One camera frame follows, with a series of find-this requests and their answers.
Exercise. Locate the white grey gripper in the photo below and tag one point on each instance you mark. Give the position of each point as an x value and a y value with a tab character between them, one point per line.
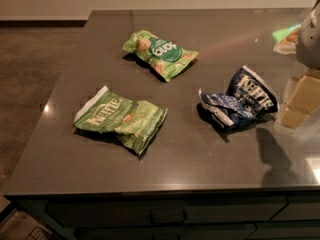
310	44

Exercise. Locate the blue Kettle chip bag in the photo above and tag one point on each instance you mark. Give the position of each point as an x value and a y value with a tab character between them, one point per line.
247	99

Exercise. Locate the green Jong snack bag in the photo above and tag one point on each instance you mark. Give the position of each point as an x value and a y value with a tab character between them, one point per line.
165	57

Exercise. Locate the green Kettle chip bag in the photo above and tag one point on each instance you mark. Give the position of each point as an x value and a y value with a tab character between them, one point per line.
133	122

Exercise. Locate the dark cabinet drawer fronts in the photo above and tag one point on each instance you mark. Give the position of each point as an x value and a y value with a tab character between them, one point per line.
226	218

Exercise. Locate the black wire basket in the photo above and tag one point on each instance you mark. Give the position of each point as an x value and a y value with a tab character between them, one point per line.
38	233

